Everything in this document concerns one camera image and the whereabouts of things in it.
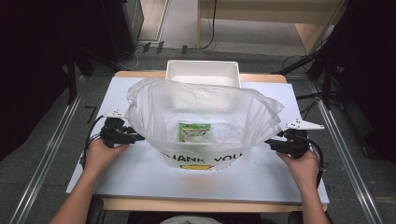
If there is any black tripod stand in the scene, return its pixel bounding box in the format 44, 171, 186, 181
271, 46, 347, 110

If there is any hanging black cable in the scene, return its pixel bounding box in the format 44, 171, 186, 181
201, 0, 219, 50

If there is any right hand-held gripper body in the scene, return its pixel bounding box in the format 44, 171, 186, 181
275, 119, 325, 160

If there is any person's left hand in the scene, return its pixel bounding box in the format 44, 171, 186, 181
83, 137, 131, 175

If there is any black metal stand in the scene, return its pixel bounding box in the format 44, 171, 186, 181
64, 46, 94, 105

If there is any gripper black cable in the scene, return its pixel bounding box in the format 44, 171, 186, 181
79, 115, 106, 170
303, 135, 325, 189

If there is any black cabinet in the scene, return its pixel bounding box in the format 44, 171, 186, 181
101, 0, 145, 62

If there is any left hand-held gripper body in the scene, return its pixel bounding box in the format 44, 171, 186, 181
99, 109, 138, 149

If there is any white table cover sheet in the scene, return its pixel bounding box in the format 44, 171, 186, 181
65, 76, 331, 205

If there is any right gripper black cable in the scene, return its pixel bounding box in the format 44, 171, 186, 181
303, 135, 325, 189

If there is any translucent white plastic bag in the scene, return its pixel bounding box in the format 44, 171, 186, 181
124, 77, 285, 172

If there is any white plastic bin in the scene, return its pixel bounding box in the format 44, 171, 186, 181
164, 59, 242, 89

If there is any green seaweed snack packet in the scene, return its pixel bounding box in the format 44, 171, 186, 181
177, 122, 212, 144

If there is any person's right hand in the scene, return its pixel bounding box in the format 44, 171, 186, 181
276, 148, 320, 189

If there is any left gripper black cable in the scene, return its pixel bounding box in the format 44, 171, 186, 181
79, 115, 106, 170

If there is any metal floor rail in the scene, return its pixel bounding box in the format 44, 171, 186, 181
8, 76, 87, 224
306, 78, 378, 224

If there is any person's grey clothing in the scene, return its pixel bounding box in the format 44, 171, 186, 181
159, 216, 226, 224

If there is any light wooden desk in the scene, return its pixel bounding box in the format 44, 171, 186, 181
196, 0, 347, 54

